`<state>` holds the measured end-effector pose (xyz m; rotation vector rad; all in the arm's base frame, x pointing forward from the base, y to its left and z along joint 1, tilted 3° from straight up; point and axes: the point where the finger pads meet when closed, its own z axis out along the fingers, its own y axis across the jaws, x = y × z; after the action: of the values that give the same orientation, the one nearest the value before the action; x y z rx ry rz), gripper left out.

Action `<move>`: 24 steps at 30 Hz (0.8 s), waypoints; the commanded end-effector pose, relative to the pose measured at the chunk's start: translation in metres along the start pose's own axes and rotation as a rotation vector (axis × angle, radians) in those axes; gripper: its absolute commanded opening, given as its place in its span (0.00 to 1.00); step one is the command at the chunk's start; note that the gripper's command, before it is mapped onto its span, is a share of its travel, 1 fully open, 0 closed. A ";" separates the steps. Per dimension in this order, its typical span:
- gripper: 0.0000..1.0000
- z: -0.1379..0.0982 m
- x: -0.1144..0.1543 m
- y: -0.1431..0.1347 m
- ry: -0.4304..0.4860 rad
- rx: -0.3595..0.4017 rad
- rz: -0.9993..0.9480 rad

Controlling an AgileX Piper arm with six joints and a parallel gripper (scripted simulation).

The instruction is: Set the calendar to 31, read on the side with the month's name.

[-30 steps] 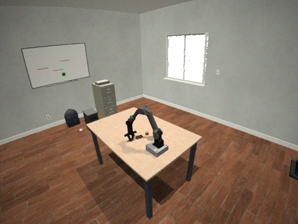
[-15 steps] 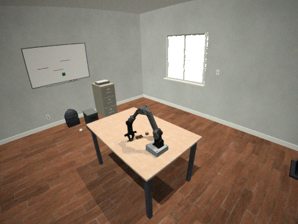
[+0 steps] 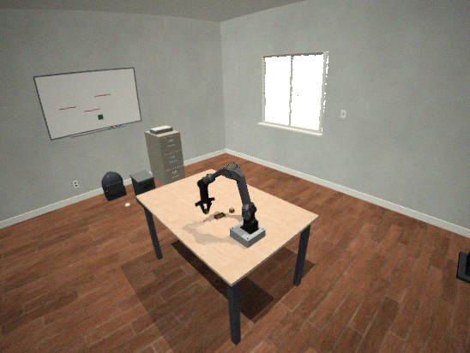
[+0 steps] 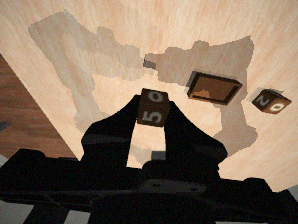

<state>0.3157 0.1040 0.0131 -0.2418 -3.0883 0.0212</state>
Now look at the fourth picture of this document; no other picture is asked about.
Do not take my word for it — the brown wooden tray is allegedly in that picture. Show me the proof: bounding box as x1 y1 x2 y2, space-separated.
187 73 242 106

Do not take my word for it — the brown number cube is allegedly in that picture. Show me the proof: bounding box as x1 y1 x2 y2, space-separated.
136 88 170 128
252 90 292 115

